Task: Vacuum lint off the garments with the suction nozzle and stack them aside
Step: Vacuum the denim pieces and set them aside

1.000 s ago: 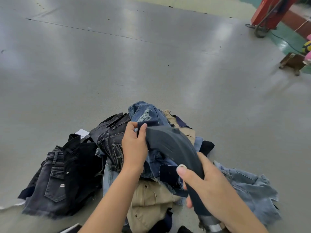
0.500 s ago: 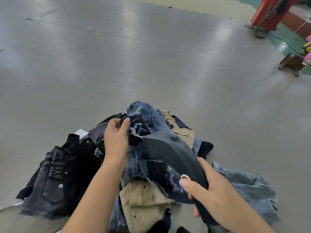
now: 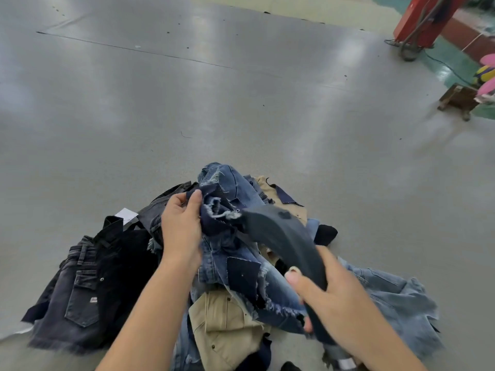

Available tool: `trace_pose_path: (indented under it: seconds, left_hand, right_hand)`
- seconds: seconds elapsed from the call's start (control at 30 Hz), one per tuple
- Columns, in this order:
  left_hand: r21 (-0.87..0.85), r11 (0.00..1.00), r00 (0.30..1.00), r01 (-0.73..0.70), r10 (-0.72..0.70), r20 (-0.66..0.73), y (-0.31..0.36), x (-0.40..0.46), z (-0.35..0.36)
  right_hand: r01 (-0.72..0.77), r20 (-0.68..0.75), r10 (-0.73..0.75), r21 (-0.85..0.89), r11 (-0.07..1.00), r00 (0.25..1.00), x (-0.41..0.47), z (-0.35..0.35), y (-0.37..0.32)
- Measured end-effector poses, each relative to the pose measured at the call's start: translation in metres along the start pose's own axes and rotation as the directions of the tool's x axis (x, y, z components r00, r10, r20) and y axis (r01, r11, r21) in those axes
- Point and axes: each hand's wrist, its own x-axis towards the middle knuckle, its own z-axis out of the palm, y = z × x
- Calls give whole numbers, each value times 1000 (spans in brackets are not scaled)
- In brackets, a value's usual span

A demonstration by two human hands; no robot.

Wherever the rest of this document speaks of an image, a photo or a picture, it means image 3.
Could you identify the person's right hand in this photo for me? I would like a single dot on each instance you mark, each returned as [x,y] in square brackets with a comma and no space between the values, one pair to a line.
[340,301]

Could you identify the person's left hand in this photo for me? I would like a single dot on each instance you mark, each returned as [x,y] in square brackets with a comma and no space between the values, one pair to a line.
[180,235]

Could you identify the person's left thumb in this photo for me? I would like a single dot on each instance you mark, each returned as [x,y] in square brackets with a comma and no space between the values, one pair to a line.
[195,206]

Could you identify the person's right thumb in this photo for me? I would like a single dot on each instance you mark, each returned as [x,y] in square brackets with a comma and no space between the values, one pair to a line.
[296,282]

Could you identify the navy frayed denim piece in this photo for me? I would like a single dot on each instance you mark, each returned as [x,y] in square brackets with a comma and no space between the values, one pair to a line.
[216,220]

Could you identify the dark grey denim strip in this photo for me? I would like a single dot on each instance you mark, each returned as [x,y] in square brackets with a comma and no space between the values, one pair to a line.
[288,235]

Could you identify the person's left forearm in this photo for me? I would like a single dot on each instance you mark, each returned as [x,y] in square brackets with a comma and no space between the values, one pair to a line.
[151,324]

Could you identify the person's right forearm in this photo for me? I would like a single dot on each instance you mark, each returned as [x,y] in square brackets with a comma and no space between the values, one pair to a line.
[383,343]

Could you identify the dark grey jeans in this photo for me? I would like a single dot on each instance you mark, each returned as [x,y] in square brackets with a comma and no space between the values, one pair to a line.
[154,212]

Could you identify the blue frayed denim jeans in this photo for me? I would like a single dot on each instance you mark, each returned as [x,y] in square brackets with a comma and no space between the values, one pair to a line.
[232,181]

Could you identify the blue patched denim shorts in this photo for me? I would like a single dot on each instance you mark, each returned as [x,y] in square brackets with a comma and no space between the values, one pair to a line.
[247,278]

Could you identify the black fabric piece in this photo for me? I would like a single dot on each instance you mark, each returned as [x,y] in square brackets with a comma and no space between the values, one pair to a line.
[325,234]

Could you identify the white paper label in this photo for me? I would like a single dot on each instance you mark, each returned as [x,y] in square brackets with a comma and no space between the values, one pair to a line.
[126,216]

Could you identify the beige fabric piece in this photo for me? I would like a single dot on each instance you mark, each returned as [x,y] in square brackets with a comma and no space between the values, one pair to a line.
[267,191]

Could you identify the dark navy garment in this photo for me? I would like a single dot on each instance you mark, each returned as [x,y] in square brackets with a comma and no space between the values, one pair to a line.
[257,355]

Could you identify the navy fabric patch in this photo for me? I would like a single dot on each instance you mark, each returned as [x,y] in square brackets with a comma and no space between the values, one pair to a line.
[286,197]

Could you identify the khaki trousers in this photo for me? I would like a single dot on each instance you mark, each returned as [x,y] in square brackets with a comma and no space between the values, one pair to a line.
[224,332]

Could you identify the light blue denim jeans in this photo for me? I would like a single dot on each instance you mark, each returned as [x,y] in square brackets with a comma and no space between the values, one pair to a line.
[402,309]

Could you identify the black denim shorts with pocket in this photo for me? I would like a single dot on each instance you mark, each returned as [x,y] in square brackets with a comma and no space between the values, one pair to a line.
[73,301]

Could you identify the small wooden stool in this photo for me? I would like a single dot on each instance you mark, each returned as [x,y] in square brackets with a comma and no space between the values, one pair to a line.
[460,97]

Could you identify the pink plastic item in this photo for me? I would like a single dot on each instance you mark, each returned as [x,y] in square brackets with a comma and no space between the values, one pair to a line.
[489,59]
[488,88]

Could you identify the red machine column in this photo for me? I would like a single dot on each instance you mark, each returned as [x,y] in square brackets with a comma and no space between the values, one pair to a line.
[425,19]

